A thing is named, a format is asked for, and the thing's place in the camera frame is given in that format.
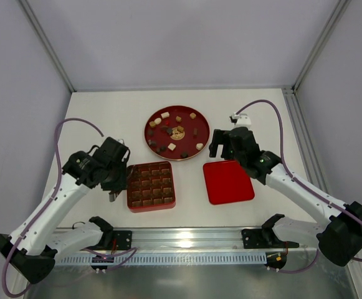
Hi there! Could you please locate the white square chocolate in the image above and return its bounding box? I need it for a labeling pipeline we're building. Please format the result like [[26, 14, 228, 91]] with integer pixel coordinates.
[[168, 143, 176, 151]]

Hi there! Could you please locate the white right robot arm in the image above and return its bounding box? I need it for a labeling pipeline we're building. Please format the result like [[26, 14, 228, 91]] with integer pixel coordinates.
[[209, 126, 362, 267]]

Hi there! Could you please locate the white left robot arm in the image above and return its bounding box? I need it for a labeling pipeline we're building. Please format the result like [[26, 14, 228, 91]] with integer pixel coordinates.
[[0, 137, 130, 285]]

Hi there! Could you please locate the square red chocolate box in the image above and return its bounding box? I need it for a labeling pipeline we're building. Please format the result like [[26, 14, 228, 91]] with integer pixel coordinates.
[[126, 161, 176, 213]]

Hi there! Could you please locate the dark ridged square chocolate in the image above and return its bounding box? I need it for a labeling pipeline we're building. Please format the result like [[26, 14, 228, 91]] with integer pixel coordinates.
[[181, 151, 189, 158]]

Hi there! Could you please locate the square red box lid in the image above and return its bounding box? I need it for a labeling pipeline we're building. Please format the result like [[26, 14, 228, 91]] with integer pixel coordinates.
[[202, 160, 255, 206]]

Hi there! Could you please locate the round red tray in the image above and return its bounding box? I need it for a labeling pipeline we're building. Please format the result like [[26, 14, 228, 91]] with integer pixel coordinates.
[[143, 105, 211, 161]]

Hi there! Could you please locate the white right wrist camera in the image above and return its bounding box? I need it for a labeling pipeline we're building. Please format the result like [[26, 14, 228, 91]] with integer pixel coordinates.
[[229, 113, 252, 129]]

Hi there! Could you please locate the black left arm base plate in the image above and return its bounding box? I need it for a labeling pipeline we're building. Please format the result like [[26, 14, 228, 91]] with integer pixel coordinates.
[[87, 230, 133, 251]]

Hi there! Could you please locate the aluminium front rail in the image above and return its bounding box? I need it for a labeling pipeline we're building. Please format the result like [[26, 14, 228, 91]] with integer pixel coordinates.
[[19, 227, 300, 254]]

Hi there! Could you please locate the aluminium rail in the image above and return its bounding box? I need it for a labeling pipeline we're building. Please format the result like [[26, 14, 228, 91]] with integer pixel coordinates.
[[19, 227, 300, 254], [282, 87, 329, 193]]

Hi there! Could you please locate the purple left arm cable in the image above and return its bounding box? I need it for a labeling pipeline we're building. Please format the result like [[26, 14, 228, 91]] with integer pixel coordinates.
[[2, 117, 138, 297]]

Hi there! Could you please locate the right side aluminium rail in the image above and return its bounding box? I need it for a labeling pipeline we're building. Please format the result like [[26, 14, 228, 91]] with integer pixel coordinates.
[[282, 87, 329, 193]]

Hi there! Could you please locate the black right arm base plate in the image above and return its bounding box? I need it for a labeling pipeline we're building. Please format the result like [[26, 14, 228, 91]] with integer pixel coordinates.
[[241, 228, 300, 249]]

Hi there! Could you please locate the slotted grey cable duct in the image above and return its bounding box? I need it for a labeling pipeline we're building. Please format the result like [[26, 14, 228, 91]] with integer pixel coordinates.
[[55, 251, 267, 267]]

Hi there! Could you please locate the right aluminium frame post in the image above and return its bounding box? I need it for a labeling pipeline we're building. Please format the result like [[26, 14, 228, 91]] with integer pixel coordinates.
[[292, 0, 351, 92]]

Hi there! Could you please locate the aluminium frame post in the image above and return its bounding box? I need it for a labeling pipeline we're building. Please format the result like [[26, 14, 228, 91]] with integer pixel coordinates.
[[292, 0, 351, 92], [17, 0, 76, 93]]

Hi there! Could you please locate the left aluminium frame post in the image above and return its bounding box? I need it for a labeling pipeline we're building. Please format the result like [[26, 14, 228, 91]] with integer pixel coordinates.
[[17, 0, 76, 93]]

